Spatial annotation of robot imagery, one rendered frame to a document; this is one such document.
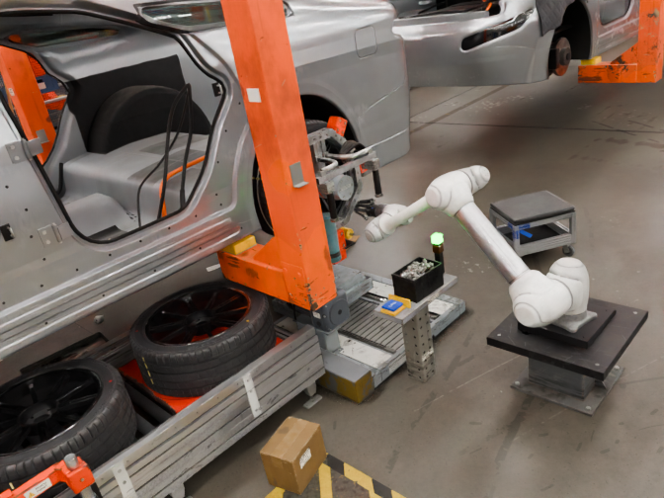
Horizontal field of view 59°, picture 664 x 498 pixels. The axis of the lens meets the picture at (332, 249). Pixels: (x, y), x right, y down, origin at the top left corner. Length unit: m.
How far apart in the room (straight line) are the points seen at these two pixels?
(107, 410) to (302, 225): 1.04
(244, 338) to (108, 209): 1.20
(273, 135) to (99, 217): 1.38
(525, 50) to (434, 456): 3.54
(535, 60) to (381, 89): 2.03
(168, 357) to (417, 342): 1.12
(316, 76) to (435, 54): 2.31
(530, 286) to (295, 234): 0.96
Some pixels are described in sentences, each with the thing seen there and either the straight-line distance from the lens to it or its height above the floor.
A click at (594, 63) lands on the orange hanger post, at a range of 6.16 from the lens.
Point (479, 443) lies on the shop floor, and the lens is 2.63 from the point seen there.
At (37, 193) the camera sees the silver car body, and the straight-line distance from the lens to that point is 2.46.
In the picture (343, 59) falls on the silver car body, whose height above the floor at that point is 1.41.
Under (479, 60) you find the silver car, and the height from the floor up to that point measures 1.00.
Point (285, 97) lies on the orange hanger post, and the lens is 2.33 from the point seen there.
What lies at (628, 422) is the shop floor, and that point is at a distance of 2.78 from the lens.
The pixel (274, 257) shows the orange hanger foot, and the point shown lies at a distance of 2.67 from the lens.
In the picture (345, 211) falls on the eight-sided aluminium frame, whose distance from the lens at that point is 3.26.
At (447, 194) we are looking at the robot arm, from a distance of 2.52.
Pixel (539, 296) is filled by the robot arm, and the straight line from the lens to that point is 2.44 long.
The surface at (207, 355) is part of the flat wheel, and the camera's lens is 2.60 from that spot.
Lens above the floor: 1.83
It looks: 25 degrees down
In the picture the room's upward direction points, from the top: 11 degrees counter-clockwise
